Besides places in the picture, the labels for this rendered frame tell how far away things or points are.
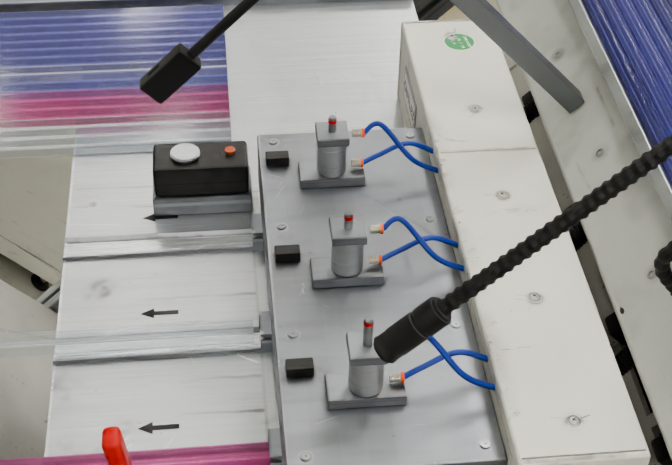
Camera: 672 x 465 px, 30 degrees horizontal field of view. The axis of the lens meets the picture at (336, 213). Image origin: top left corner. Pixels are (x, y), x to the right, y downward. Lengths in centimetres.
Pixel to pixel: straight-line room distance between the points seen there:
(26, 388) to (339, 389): 73
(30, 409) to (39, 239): 108
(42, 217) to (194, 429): 164
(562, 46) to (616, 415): 37
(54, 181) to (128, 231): 141
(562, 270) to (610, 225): 5
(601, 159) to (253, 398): 31
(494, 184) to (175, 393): 28
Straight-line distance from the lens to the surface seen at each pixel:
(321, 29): 125
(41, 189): 243
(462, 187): 93
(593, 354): 82
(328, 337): 84
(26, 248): 253
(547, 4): 111
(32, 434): 144
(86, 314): 95
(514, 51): 95
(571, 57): 104
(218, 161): 100
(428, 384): 81
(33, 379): 149
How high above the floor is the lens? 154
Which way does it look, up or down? 23 degrees down
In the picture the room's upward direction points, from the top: 52 degrees clockwise
